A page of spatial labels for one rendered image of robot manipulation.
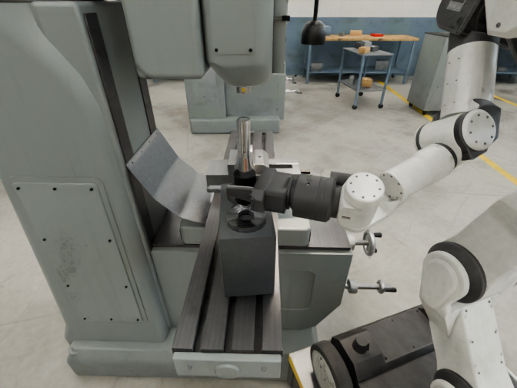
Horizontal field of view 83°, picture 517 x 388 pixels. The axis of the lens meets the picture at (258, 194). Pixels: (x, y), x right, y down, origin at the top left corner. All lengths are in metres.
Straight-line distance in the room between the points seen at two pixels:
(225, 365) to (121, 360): 1.03
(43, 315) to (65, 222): 1.11
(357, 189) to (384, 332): 0.72
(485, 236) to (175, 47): 0.85
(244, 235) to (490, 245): 0.51
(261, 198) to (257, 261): 0.17
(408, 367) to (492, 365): 0.26
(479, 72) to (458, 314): 0.55
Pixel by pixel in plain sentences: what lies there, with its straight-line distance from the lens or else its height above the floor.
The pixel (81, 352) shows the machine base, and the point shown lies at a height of 0.18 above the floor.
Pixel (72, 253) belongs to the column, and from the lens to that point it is 1.29.
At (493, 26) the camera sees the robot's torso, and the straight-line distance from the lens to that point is 0.68.
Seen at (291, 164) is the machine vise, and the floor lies 1.00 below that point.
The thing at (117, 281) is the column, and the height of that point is 0.61.
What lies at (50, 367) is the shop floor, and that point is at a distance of 1.99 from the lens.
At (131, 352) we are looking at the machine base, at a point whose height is 0.19.
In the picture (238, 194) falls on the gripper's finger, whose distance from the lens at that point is 0.59.
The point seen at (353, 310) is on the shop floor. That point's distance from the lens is 1.94.
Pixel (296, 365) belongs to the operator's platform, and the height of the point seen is 0.40.
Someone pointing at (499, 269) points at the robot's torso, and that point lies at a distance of 0.78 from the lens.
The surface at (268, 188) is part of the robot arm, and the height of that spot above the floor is 1.23.
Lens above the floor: 1.53
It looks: 34 degrees down
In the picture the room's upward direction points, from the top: straight up
